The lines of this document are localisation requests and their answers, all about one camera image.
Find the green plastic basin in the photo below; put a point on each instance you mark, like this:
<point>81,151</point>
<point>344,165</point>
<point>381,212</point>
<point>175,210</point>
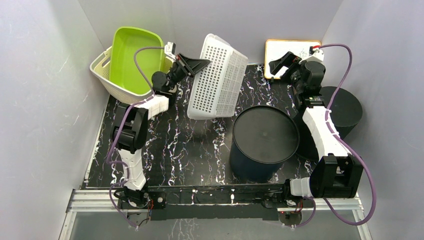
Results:
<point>134,57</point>

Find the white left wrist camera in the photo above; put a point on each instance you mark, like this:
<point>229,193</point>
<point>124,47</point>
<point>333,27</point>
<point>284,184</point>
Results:
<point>170,49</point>

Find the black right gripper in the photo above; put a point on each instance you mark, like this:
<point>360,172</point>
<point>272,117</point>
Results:
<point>289,60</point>

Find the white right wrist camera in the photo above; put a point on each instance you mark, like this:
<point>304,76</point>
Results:
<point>315,54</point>

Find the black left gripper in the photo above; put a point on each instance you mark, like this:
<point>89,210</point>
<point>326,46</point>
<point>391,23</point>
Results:
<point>191,67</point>

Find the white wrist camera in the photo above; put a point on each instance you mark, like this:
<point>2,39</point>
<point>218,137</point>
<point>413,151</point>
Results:
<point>315,54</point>
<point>170,49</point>

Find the black ribbed bucket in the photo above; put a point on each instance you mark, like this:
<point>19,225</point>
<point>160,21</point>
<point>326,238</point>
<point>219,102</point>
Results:
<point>346,113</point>

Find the dark blue large bucket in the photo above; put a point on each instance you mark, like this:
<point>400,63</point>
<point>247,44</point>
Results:
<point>263,138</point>

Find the cream perforated storage basket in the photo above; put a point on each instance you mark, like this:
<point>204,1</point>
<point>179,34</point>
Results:
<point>101,67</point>

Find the white perforated strainer basket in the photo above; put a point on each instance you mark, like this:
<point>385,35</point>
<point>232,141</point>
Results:
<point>216,87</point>

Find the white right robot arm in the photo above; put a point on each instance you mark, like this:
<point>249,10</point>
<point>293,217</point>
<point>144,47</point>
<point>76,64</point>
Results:
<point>338,172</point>

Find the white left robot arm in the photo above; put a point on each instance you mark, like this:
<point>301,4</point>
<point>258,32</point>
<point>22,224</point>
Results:
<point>131,123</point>

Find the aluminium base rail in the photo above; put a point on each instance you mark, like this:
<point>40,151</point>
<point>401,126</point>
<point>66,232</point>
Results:
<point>91,216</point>

